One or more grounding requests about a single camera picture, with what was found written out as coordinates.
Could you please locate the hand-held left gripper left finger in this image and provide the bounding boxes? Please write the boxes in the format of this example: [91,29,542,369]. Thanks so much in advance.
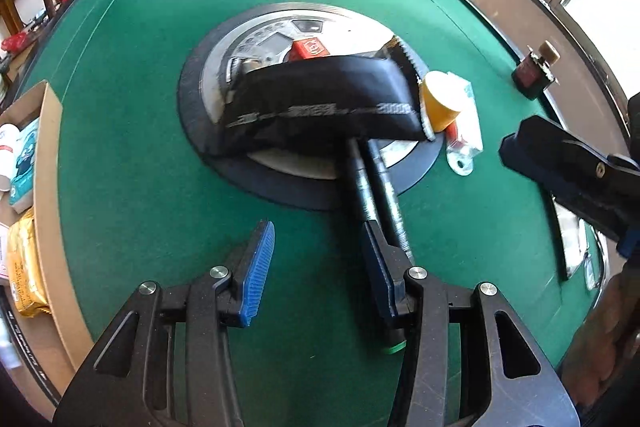
[52,221,275,427]

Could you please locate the yellow snack packet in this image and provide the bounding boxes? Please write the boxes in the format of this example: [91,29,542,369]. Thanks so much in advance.
[6,209,52,319]

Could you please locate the red plastic bag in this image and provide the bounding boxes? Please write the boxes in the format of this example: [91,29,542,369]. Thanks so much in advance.
[0,32,32,54]

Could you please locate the yellow paper cup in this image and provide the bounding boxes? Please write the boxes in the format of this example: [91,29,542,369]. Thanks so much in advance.
[419,71,464,136]

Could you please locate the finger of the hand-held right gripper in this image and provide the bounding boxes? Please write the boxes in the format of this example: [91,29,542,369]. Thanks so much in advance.
[500,114,640,258]

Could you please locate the grey and red glue box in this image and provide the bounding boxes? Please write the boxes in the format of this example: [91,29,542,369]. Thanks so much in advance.
[290,38,334,60]

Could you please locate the round metal table plate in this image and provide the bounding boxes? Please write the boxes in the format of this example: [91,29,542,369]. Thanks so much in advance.
[178,2,447,212]

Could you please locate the white bottle red label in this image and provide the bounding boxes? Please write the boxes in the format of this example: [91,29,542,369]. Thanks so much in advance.
[0,123,22,192]

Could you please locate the black snack bag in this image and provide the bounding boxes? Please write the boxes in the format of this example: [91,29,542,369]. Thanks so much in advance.
[220,36,432,158]

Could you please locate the teal packet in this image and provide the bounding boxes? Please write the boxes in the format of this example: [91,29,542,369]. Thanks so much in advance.
[9,117,42,214]

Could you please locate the person's right hand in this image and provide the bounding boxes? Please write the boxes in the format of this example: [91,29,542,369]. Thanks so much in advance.
[560,271,640,409]

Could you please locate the cardboard box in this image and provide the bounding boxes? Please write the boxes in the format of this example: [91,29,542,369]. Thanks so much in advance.
[0,79,95,410]

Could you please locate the dark glass bottle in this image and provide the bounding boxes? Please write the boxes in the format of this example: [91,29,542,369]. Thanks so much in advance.
[511,41,561,100]

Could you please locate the clear plastic hanging packet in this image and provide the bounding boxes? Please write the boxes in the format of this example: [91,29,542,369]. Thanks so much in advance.
[444,73,485,178]

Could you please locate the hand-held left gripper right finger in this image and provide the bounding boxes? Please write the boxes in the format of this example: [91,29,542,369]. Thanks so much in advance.
[362,222,581,427]

